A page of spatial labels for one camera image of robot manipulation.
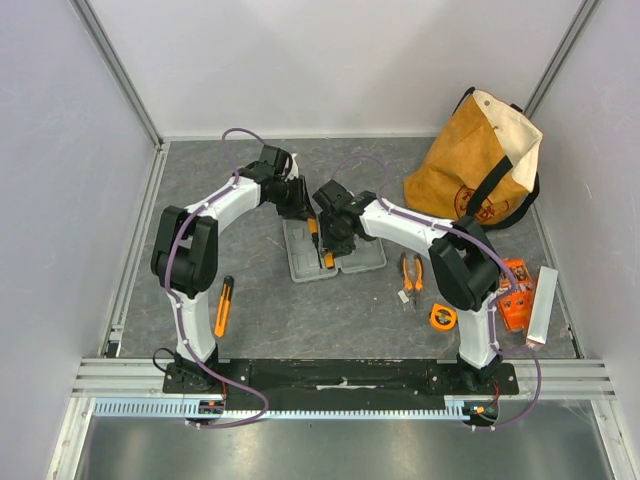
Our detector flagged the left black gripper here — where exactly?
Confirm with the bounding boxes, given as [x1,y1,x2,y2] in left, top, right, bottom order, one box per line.
[268,175,317,223]

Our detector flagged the orange black screwdriver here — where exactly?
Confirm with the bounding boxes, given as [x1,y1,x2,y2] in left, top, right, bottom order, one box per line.
[323,252,335,270]
[307,217,322,266]

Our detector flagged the grey plastic tool case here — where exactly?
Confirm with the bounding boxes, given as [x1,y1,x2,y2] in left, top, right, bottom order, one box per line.
[282,219,387,283]

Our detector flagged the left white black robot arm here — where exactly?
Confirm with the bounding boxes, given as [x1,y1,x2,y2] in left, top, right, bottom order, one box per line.
[151,145,315,393]

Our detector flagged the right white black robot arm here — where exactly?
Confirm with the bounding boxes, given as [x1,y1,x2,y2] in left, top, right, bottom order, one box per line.
[313,180,503,394]

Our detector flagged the orange utility knife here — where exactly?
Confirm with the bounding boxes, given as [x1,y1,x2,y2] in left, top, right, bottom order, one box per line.
[214,275,235,338]

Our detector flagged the orange tape measure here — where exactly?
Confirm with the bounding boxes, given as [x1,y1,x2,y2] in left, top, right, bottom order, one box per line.
[429,303,457,332]

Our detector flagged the brown canvas tote bag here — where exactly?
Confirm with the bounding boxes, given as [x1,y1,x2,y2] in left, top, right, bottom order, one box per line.
[403,87,543,231]

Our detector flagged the orange printed box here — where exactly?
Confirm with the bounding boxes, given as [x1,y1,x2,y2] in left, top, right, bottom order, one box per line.
[498,258,534,333]

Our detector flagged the orange handled pliers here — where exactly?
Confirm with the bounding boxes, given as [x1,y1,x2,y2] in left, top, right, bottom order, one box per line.
[398,252,424,312]

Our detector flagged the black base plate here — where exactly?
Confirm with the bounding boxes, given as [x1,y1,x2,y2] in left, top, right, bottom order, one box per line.
[162,357,520,399]

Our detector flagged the blue grey cable duct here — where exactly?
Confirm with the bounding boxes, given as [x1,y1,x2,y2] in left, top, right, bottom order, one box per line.
[93,397,470,421]

